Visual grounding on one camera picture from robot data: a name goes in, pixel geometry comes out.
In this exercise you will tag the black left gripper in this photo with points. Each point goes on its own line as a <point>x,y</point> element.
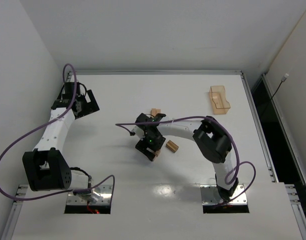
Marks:
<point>92,102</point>

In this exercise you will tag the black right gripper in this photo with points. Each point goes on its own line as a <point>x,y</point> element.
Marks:
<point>149,149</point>

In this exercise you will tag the dark striped wood block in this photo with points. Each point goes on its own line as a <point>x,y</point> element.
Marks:
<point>172,146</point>

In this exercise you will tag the wood block numbered 30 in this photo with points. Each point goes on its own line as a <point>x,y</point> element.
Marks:
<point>155,111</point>

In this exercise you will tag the transparent amber plastic box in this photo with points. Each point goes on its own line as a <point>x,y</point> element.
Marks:
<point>219,103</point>

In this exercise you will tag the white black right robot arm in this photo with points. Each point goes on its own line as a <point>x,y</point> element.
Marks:
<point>212,140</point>

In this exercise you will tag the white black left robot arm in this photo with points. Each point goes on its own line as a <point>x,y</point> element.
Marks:
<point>45,167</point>

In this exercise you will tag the aluminium table frame rail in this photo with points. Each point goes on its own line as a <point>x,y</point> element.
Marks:
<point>159,72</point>

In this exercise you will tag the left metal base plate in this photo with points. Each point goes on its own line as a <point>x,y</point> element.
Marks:
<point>99,196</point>

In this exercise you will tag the metal base plate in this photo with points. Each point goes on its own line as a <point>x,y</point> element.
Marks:
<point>211,197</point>
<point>99,196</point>

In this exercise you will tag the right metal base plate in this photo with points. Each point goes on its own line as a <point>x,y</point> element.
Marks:
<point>211,197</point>

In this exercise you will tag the black wall cable white plug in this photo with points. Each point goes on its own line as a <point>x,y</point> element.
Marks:
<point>283,79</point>

